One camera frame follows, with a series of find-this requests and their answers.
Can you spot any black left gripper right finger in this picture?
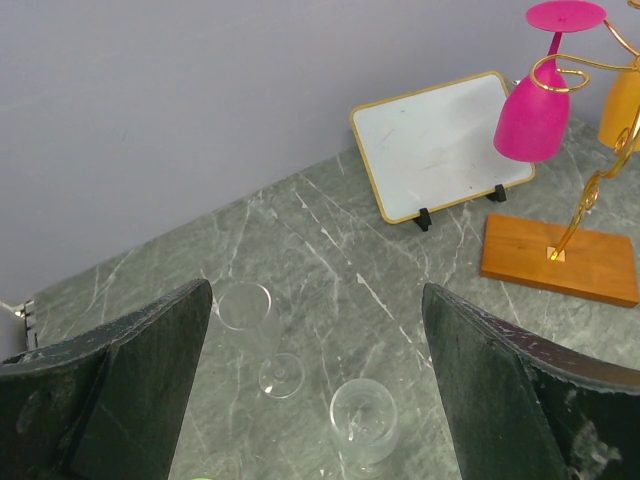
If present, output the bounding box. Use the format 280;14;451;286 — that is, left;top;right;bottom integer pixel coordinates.
422;283;639;479

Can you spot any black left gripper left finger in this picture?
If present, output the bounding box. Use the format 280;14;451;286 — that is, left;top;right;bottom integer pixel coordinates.
1;279;212;479

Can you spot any pink plastic wine glass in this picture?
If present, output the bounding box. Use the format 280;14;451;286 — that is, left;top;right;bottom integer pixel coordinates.
493;1;606;163

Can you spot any orange plastic wine glass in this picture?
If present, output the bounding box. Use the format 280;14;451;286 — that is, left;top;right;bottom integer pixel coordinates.
598;58;640;148

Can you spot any clear glass rear flute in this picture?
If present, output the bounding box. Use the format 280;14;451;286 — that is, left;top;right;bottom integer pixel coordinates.
329;378;400;479

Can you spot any clear glass lying far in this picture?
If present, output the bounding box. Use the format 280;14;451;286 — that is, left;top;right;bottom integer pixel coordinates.
217;283;305;399

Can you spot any gold framed mirror tray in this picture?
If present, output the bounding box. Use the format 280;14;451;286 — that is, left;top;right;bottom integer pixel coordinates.
350;71;536;224

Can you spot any aluminium rail frame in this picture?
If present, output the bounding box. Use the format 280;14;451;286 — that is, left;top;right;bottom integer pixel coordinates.
0;299;38;352

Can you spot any gold wire wine glass rack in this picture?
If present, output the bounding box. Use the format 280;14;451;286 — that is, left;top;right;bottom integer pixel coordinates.
481;50;639;307

